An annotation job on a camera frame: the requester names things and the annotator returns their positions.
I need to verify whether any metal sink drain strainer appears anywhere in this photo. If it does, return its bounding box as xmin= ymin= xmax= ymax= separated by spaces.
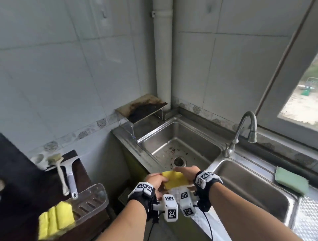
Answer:
xmin=171 ymin=156 xmax=187 ymax=168

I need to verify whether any right wrist marker camera rig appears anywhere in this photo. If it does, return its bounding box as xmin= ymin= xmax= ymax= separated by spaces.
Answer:
xmin=180 ymin=170 xmax=224 ymax=218

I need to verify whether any person's left forearm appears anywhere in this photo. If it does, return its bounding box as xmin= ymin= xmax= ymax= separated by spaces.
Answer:
xmin=96 ymin=199 xmax=149 ymax=241

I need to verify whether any wrist marker camera rig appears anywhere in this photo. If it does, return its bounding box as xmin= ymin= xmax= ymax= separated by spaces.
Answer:
xmin=180 ymin=170 xmax=224 ymax=218
xmin=127 ymin=182 xmax=179 ymax=223

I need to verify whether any clear acrylic shelf stained top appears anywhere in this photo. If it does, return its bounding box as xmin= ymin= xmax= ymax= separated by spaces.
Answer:
xmin=114 ymin=94 xmax=168 ymax=138

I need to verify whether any stainless steel double sink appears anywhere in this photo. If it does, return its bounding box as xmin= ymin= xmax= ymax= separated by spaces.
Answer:
xmin=112 ymin=107 xmax=318 ymax=241

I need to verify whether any person's right forearm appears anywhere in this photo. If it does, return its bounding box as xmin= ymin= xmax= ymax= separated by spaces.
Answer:
xmin=208 ymin=182 xmax=304 ymax=241

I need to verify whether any curved metal faucet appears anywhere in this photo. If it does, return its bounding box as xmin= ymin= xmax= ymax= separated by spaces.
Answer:
xmin=222 ymin=111 xmax=258 ymax=158

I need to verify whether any yellow sponge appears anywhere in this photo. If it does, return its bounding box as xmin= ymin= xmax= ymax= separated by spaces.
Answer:
xmin=48 ymin=207 xmax=59 ymax=232
xmin=56 ymin=201 xmax=75 ymax=229
xmin=162 ymin=170 xmax=190 ymax=191
xmin=38 ymin=211 xmax=49 ymax=240

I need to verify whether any window with grey frame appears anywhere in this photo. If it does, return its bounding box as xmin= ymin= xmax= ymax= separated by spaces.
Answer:
xmin=255 ymin=0 xmax=318 ymax=150

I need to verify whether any person's left hand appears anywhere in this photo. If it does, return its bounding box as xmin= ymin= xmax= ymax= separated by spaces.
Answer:
xmin=145 ymin=173 xmax=166 ymax=192

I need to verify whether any left wrist marker camera rig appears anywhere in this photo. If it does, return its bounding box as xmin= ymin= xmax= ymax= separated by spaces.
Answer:
xmin=127 ymin=182 xmax=179 ymax=223

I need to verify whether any green sponge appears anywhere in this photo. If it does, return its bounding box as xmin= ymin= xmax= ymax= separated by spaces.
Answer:
xmin=274 ymin=166 xmax=309 ymax=195

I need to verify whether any clear plastic slotted basket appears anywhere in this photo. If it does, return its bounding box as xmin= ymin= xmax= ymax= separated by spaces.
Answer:
xmin=63 ymin=183 xmax=109 ymax=225

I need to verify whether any black cable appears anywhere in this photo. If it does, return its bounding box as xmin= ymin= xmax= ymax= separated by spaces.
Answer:
xmin=194 ymin=205 xmax=214 ymax=241

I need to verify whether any dark wooden side table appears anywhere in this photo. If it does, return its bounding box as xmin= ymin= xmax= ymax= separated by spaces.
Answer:
xmin=0 ymin=133 xmax=111 ymax=241

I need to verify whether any white vertical drain pipe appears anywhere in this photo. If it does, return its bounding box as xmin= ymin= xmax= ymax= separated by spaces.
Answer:
xmin=151 ymin=0 xmax=174 ymax=110

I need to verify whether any white dish brush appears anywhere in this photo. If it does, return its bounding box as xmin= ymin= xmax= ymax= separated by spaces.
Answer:
xmin=47 ymin=153 xmax=70 ymax=196

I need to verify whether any grey white squeegee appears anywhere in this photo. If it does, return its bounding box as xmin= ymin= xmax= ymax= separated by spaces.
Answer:
xmin=44 ymin=156 xmax=81 ymax=200

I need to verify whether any person's right hand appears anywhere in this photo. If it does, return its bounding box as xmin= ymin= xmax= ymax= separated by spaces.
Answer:
xmin=174 ymin=166 xmax=201 ymax=185

